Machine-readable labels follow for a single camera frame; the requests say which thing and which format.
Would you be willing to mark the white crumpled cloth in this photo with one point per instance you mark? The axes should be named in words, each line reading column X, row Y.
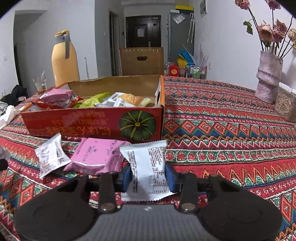
column 10, row 113

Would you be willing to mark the dark entrance door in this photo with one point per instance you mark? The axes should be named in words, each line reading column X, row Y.
column 143, row 31

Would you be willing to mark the white snack packet with biscuit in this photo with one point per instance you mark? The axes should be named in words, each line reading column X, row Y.
column 114, row 100

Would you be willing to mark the pink snack packet in box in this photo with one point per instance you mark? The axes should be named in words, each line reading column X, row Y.
column 55, row 95

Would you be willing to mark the blue and yellow dustpan set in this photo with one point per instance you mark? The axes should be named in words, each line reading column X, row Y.
column 184, row 59

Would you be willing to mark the clear drinking glass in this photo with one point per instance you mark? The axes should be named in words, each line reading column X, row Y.
column 40, row 82

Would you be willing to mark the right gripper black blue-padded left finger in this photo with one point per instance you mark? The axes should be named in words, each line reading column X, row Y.
column 70, row 210

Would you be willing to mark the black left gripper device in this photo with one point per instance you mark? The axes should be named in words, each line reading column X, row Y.
column 4, row 158

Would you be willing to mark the patterned red tablecloth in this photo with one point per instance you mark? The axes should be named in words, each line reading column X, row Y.
column 211, row 128

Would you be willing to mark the grey refrigerator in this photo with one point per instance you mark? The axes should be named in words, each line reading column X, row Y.
column 178, row 31

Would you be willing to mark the dried pink roses bouquet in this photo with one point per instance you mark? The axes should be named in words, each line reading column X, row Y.
column 278, row 38

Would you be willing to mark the white umbrella hanging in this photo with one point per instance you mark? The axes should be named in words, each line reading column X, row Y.
column 191, row 28

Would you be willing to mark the pink snack packet on table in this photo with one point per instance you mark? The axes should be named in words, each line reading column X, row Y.
column 94, row 156

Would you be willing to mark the red canister on floor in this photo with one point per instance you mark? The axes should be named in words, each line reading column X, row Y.
column 173, row 70

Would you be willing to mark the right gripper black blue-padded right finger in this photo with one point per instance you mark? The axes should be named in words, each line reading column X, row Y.
column 225, row 210

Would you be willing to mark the brown cardboard box with handle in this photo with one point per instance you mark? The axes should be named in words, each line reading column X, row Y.
column 142, row 61

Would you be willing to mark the yellow box on fridge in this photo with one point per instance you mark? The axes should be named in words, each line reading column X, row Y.
column 186, row 8

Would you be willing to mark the orange cardboard snack box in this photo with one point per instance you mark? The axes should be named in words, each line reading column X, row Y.
column 133, row 124

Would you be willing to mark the green snack packet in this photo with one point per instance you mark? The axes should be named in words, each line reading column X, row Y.
column 90, row 103

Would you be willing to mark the yellow thermos jug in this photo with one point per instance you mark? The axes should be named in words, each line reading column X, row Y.
column 64, row 59

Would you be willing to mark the small white snack packet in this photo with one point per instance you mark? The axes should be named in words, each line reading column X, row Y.
column 51, row 156

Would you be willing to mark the wire rack with bottles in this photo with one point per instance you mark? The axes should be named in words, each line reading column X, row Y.
column 193, row 71

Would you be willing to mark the red snack packet in box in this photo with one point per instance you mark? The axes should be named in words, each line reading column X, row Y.
column 69, row 103

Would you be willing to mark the white snack packet with label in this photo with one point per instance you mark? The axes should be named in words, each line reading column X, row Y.
column 147, row 164

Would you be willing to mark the pink ceramic vase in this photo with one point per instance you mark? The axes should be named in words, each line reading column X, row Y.
column 269, row 75

